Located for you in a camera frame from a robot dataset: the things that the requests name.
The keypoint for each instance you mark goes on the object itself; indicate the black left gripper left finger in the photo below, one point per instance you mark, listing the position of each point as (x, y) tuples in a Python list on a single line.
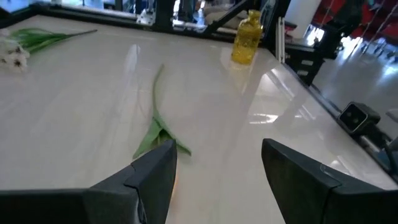
[(124, 199)]

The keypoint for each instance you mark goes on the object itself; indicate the black table-level camera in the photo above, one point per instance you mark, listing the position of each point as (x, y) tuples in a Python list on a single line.
[(357, 116)]

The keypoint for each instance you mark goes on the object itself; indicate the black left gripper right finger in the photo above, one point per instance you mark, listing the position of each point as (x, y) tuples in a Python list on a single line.
[(311, 193)]

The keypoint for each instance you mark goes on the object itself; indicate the peach artificial tulip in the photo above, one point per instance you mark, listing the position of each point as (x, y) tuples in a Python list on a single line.
[(157, 130)]

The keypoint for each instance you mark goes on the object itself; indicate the yellow glass vase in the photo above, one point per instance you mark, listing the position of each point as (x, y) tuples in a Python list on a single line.
[(247, 40)]

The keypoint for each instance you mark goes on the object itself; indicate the white artificial flower bunch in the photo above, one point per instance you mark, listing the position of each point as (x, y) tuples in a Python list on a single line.
[(37, 39)]

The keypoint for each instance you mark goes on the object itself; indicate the aluminium frame bracket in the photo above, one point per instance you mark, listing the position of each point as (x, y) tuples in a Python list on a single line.
[(280, 40)]

